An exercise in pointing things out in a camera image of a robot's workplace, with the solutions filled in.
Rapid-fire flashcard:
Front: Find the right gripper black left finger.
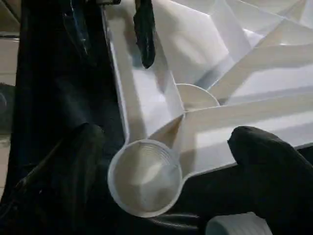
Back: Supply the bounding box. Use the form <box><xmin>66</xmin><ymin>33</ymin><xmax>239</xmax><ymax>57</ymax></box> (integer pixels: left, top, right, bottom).
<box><xmin>17</xmin><ymin>123</ymin><xmax>123</xmax><ymax>235</ymax></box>

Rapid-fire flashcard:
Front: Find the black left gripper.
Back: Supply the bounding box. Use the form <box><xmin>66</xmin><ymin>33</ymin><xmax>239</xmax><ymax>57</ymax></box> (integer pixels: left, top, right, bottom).
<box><xmin>63</xmin><ymin>0</ymin><xmax>157</xmax><ymax>69</ymax></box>

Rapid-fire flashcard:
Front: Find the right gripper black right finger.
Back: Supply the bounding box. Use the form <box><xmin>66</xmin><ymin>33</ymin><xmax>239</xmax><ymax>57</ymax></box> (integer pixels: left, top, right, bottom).
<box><xmin>227</xmin><ymin>126</ymin><xmax>313</xmax><ymax>235</ymax></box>

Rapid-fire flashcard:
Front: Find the white plastic table leg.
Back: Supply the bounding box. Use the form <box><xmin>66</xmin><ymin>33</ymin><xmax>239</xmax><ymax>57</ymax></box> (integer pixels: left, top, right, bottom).
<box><xmin>205</xmin><ymin>212</ymin><xmax>260</xmax><ymax>235</ymax></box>

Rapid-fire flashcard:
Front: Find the white plastic table top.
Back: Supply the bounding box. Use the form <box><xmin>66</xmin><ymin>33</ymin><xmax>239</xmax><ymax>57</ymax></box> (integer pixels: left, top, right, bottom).
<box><xmin>101</xmin><ymin>0</ymin><xmax>313</xmax><ymax>217</ymax></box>

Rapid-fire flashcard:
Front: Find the black shiny mat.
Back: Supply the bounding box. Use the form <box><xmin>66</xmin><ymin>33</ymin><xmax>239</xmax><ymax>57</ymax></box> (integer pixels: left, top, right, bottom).
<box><xmin>7</xmin><ymin>0</ymin><xmax>313</xmax><ymax>235</ymax></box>

